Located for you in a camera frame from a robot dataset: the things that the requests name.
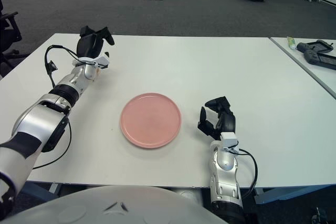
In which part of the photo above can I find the black controller with screen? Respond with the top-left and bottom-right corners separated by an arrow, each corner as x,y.
303,49 -> 336,70

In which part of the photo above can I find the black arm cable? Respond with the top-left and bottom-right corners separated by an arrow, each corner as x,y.
33,45 -> 89,169
232,148 -> 258,200

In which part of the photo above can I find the pink round plate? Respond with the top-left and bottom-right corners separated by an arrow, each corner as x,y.
120,92 -> 183,149

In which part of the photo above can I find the black office chair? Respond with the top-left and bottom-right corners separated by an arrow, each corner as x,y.
0,0 -> 29,78

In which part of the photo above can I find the grey robot torso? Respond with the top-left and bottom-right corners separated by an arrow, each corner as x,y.
0,185 -> 229,224

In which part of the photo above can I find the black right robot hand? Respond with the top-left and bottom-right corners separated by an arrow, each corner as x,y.
197,96 -> 237,141

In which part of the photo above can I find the black handheld remote controller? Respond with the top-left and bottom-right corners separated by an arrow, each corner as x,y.
296,39 -> 336,54

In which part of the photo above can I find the small black floor object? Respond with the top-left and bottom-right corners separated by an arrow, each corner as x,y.
312,208 -> 329,224

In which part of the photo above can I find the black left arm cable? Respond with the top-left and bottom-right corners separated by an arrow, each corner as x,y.
33,45 -> 89,169

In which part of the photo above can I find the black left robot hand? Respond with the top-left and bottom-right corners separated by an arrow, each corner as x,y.
76,26 -> 116,61

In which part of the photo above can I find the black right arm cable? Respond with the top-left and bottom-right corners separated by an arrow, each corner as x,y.
232,148 -> 258,200

